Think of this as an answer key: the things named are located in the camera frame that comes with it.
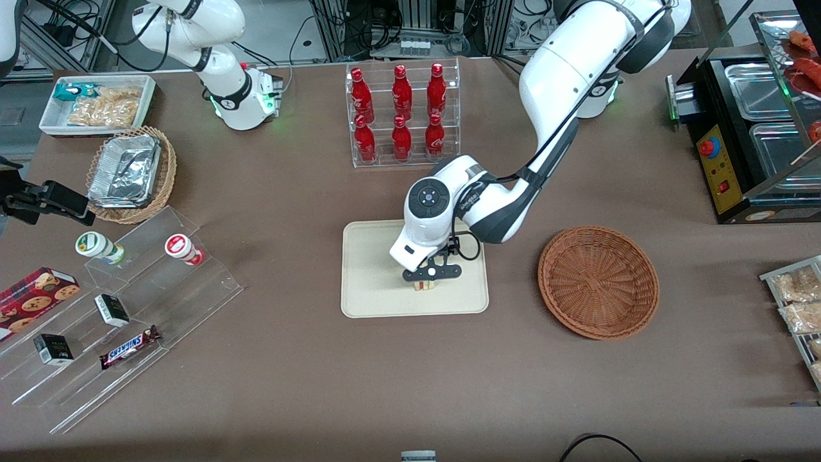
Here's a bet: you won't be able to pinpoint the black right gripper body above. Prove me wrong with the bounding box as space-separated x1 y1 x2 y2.
0 180 90 226

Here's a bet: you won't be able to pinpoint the beige plastic tray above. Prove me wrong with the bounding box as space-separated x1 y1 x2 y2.
341 219 489 319

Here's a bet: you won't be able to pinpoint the oval wicker basket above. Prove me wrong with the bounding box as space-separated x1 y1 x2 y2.
85 126 178 225

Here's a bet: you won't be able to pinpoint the round brown wicker basket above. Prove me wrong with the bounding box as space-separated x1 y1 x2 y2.
537 225 660 341

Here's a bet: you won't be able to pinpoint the tray of snack packets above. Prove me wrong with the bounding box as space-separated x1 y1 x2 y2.
759 255 821 393

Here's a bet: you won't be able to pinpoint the green lidded yogurt cup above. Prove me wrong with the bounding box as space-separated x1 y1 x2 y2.
75 231 126 266

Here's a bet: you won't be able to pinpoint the silver foil container stack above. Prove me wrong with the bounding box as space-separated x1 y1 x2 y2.
87 133 163 209

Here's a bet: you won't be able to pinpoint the white rectangular snack bin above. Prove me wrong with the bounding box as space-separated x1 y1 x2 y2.
38 74 157 138

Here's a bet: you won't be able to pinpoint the clear bag of crackers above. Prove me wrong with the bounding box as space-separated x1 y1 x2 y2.
67 87 143 128

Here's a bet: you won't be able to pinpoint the red chocolate chip cookie box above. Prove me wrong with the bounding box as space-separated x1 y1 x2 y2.
0 267 81 343

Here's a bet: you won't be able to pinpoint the green snack packet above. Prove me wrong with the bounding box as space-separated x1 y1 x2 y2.
53 83 98 103

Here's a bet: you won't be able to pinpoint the clear acrylic bottle rack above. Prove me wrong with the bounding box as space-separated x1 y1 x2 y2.
345 58 461 169

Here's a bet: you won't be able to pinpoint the small black carton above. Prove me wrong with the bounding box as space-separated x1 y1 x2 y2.
94 293 131 329
33 333 75 367

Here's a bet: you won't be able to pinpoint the red lidded yogurt cup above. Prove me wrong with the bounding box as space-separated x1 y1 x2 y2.
164 234 207 267

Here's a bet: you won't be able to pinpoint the red cola bottle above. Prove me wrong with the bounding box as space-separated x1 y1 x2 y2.
425 112 446 160
391 114 412 162
427 62 448 116
350 67 375 117
353 114 377 163
392 64 413 117

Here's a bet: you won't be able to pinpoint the clear acrylic step display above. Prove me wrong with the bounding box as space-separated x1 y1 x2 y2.
0 205 245 436

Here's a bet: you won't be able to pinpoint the snickers chocolate bar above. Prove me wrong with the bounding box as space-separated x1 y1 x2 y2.
99 325 162 371

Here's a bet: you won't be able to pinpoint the black hot food display case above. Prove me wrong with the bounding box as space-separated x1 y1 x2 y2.
666 9 821 225

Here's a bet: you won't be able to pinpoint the steel food pan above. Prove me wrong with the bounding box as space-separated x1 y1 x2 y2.
723 62 799 121
749 122 821 190

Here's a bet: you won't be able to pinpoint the red sausages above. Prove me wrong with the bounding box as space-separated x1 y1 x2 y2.
786 29 821 143

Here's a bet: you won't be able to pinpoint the black floor cable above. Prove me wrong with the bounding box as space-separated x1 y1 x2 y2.
558 434 643 462

